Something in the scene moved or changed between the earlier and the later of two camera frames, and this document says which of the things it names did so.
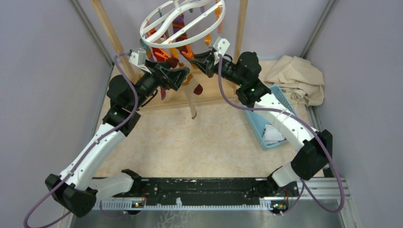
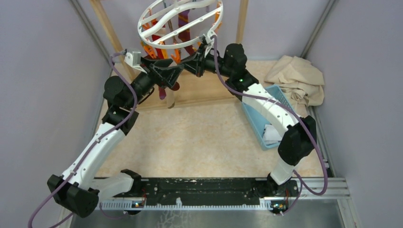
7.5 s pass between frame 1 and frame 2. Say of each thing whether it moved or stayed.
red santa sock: moved
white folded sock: stayed
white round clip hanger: moved
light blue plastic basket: stayed
